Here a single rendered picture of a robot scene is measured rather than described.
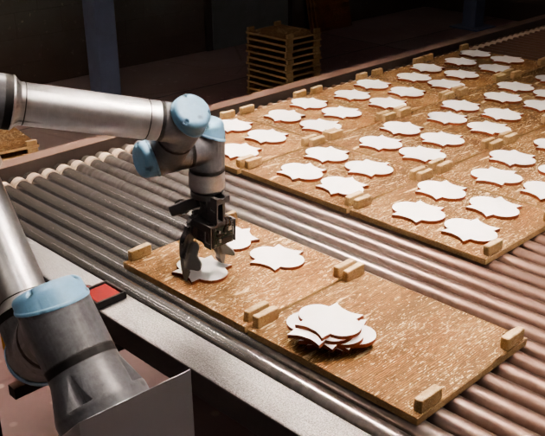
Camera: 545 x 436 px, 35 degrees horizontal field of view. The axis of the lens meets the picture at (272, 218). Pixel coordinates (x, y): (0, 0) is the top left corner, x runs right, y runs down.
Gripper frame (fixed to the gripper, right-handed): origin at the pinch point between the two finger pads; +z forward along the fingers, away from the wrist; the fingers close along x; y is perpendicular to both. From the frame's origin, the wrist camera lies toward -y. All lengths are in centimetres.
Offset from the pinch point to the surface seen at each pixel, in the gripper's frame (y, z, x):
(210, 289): 7.6, 0.4, -4.1
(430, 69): -69, 4, 179
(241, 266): 4.3, 0.6, 7.9
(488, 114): -18, 1, 142
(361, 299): 33.4, -0.8, 14.9
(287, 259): 10.4, -0.5, 16.4
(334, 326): 42.0, -6.4, -3.3
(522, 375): 70, -1, 16
